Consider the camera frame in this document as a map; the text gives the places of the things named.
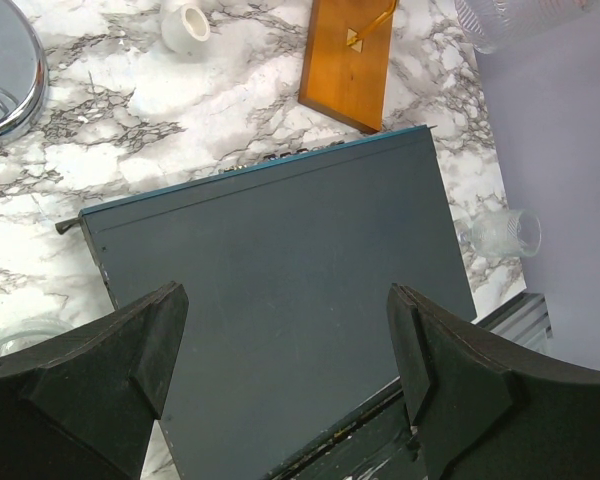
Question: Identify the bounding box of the clear textured wine glass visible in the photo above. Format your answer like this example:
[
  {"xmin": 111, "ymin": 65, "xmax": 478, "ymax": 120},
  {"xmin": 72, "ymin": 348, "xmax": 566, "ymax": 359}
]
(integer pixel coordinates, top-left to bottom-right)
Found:
[{"xmin": 454, "ymin": 0, "xmax": 599, "ymax": 54}]

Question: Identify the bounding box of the clear ribbed wine glass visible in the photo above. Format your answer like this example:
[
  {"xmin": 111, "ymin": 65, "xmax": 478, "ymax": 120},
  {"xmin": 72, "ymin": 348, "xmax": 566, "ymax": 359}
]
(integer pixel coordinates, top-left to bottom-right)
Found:
[{"xmin": 0, "ymin": 319, "xmax": 73, "ymax": 357}]

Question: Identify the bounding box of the chrome wine glass rack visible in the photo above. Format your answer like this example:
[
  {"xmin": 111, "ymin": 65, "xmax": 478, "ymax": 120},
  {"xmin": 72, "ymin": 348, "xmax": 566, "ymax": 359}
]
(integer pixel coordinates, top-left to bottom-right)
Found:
[{"xmin": 0, "ymin": 0, "xmax": 49, "ymax": 147}]

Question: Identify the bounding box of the gold wire wooden-base rack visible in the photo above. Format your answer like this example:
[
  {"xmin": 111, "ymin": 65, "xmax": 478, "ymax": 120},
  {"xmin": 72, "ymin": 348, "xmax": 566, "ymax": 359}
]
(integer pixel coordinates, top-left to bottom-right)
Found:
[{"xmin": 298, "ymin": 0, "xmax": 398, "ymax": 134}]

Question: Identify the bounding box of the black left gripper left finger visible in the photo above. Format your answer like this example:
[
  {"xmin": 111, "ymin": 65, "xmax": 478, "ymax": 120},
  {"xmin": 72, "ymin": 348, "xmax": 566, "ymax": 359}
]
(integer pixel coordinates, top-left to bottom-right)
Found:
[{"xmin": 0, "ymin": 282, "xmax": 188, "ymax": 479}]

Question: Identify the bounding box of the aluminium extrusion rail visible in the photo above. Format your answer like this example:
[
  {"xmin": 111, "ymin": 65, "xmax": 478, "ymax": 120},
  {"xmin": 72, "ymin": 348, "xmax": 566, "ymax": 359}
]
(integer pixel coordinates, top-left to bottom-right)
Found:
[{"xmin": 476, "ymin": 292, "xmax": 553, "ymax": 356}]

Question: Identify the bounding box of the dark grey flat box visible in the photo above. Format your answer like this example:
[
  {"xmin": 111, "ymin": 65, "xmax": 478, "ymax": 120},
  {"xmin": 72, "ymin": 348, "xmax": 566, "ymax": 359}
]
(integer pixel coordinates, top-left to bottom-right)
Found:
[{"xmin": 77, "ymin": 126, "xmax": 476, "ymax": 479}]

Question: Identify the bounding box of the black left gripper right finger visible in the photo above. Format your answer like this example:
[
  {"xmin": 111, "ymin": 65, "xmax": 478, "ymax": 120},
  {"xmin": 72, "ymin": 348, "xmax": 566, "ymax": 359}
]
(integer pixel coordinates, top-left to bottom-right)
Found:
[{"xmin": 387, "ymin": 284, "xmax": 600, "ymax": 479}]

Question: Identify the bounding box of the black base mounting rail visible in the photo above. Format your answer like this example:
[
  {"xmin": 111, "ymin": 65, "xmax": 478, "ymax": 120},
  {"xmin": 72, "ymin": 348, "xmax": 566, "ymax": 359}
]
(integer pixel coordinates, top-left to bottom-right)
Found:
[{"xmin": 264, "ymin": 381, "xmax": 427, "ymax": 479}]

